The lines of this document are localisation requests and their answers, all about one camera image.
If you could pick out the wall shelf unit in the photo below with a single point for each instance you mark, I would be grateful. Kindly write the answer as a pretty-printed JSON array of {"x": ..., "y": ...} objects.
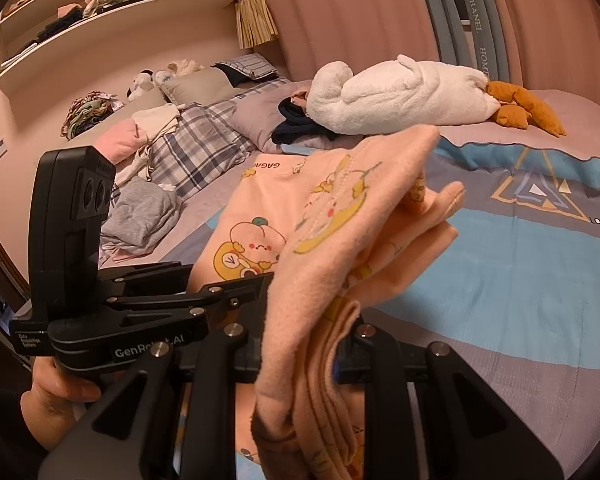
[{"x": 38, "y": 35}]

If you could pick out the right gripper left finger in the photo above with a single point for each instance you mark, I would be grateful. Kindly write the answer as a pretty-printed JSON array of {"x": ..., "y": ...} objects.
[{"x": 171, "y": 414}]

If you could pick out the person left hand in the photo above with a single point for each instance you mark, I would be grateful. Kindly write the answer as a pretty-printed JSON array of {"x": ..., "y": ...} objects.
[{"x": 52, "y": 384}]

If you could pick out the pink curtain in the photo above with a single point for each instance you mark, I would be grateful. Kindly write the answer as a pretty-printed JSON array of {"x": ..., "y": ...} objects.
[{"x": 551, "y": 44}]

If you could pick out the grey folded garment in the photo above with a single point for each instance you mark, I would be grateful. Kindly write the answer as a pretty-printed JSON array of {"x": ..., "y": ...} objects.
[{"x": 143, "y": 214}]

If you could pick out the grey blue lettered curtain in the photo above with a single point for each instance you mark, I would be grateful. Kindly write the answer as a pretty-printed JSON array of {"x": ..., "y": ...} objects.
[{"x": 471, "y": 33}]

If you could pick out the white plush goose toy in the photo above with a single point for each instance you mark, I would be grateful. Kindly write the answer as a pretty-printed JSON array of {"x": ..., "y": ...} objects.
[{"x": 396, "y": 94}]

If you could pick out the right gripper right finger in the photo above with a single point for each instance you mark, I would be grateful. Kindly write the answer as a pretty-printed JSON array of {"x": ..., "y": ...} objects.
[{"x": 428, "y": 414}]

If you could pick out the blue grey patterned duvet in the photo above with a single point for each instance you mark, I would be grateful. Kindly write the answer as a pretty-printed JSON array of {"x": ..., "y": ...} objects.
[{"x": 517, "y": 292}]

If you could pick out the orange plush goose feet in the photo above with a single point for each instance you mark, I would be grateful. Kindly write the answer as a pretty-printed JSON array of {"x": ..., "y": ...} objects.
[{"x": 520, "y": 108}]

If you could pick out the dark plaid small pillow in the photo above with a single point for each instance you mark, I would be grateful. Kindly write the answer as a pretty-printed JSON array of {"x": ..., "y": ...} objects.
[{"x": 247, "y": 68}]

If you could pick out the black white plush toy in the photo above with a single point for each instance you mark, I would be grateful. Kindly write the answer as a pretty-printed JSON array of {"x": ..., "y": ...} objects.
[{"x": 141, "y": 84}]

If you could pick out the dark navy garment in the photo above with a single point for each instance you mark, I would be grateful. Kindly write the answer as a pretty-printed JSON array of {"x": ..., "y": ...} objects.
[{"x": 296, "y": 124}]

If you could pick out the grey plain pillow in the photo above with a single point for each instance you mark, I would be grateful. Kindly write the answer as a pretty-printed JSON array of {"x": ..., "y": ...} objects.
[{"x": 256, "y": 115}]

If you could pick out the pink folded garment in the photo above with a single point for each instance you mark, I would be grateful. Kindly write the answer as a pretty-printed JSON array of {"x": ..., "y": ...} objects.
[{"x": 121, "y": 141}]

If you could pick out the colourful crumpled cloth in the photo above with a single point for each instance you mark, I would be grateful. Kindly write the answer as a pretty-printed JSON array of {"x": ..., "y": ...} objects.
[{"x": 87, "y": 112}]

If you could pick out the orange cartoon print shirt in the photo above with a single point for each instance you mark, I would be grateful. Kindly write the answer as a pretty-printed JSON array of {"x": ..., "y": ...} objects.
[{"x": 339, "y": 231}]

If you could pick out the beige pillow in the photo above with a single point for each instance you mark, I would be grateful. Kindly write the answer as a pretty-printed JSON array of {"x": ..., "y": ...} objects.
[{"x": 204, "y": 87}]

